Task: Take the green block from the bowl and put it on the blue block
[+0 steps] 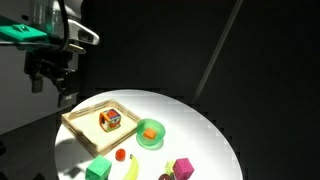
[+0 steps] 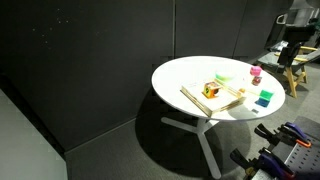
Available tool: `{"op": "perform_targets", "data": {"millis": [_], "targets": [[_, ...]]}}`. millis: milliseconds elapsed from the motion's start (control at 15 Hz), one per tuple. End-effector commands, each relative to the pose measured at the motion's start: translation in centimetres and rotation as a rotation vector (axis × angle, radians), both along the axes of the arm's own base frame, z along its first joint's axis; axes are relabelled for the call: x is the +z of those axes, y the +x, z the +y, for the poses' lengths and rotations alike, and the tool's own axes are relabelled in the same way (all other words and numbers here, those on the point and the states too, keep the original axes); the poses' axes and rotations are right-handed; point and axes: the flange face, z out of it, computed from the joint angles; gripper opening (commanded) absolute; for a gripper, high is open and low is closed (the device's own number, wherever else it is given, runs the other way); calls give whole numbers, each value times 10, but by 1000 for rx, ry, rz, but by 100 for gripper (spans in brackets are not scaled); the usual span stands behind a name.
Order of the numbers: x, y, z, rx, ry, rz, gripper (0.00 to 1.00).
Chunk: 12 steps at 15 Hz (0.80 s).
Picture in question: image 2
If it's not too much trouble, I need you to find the purple black spring clamp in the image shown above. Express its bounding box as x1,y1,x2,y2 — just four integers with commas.
229,149,297,180
254,121,313,150

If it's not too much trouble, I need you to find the green bowl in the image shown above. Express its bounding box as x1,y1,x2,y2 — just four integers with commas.
214,68,237,83

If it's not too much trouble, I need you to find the blue block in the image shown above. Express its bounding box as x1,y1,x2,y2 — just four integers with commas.
254,97,272,108

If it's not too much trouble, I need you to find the colourful patterned cube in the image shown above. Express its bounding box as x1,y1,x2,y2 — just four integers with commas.
202,81,223,100

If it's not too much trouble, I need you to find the white cabinet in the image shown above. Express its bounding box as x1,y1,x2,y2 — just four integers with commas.
0,88,69,180

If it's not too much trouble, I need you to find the green block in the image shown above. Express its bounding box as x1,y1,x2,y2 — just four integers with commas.
259,89,275,101

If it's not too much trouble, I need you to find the white table base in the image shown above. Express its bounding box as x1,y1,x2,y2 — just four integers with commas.
160,116,223,180

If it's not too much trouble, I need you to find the wooden stool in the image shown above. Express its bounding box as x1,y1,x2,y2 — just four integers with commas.
258,44,319,99

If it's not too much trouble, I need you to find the small orange piece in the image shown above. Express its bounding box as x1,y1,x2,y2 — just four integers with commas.
252,76,263,87

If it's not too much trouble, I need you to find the wooden tray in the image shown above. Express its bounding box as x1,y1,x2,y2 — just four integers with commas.
180,78,248,118

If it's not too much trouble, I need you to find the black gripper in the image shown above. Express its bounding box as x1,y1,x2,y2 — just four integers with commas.
279,23,317,66

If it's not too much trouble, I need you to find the magenta block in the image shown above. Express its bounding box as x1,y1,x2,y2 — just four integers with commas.
249,65,263,77

